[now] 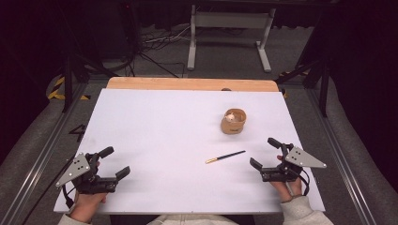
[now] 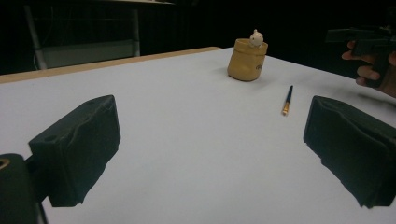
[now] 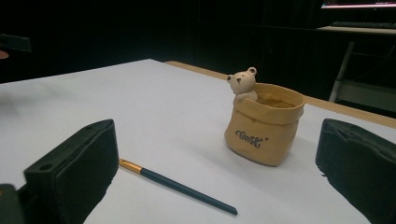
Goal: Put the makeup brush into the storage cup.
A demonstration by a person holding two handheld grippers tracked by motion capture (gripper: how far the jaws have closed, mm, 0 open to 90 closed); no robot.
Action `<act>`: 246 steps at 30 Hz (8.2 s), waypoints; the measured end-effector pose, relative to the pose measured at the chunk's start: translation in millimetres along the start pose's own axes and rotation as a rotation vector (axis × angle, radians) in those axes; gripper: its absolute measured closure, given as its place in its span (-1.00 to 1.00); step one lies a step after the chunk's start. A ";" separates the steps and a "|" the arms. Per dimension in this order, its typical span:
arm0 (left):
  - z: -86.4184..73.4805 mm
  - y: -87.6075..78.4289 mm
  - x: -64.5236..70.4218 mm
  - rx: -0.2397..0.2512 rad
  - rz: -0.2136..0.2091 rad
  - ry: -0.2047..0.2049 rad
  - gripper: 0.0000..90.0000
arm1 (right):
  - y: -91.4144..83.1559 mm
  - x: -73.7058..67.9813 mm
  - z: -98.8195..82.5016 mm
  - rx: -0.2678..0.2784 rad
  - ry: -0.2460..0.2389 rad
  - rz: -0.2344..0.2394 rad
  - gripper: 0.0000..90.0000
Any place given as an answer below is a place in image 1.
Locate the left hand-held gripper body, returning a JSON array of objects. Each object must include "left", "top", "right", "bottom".
[{"left": 55, "top": 152, "right": 118, "bottom": 195}]

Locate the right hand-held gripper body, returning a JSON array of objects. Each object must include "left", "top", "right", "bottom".
[{"left": 261, "top": 142, "right": 328, "bottom": 183}]

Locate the person's left hand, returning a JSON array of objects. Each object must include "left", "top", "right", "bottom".
[{"left": 69, "top": 192, "right": 108, "bottom": 224}]

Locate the person's right hand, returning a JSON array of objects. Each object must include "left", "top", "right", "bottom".
[{"left": 270, "top": 177, "right": 303, "bottom": 203}]

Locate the small bamboo steamer basket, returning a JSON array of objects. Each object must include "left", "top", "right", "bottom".
[{"left": 220, "top": 108, "right": 248, "bottom": 136}]

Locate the white board sheet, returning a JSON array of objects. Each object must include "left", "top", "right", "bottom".
[{"left": 53, "top": 88, "right": 326, "bottom": 216}]

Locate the black metal stand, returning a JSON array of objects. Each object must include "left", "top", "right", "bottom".
[
  {"left": 274, "top": 55, "right": 330, "bottom": 118},
  {"left": 61, "top": 51, "right": 119, "bottom": 114}
]

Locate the person's light clothing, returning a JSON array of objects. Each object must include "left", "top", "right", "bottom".
[{"left": 146, "top": 213, "right": 239, "bottom": 225}]

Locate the wooden table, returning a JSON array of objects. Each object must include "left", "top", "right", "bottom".
[{"left": 106, "top": 76, "right": 280, "bottom": 93}]

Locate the right hand-held gripper cable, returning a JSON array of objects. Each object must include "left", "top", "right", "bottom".
[{"left": 289, "top": 170, "right": 311, "bottom": 197}]

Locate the hand-held gripper cable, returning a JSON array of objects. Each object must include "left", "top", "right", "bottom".
[
  {"left": 289, "top": 170, "right": 311, "bottom": 197},
  {"left": 61, "top": 183, "right": 77, "bottom": 209}
]

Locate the left hand-held gripper cable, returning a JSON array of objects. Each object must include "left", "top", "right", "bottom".
[{"left": 61, "top": 183, "right": 77, "bottom": 209}]

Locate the aluminium rail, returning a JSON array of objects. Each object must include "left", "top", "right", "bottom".
[
  {"left": 0, "top": 82, "right": 89, "bottom": 225},
  {"left": 304, "top": 87, "right": 378, "bottom": 225}
]

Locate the bundle of floor cables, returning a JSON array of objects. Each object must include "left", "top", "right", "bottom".
[{"left": 140, "top": 23, "right": 192, "bottom": 53}]

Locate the white metal desk frame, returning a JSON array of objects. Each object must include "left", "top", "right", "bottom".
[{"left": 186, "top": 4, "right": 277, "bottom": 74}]

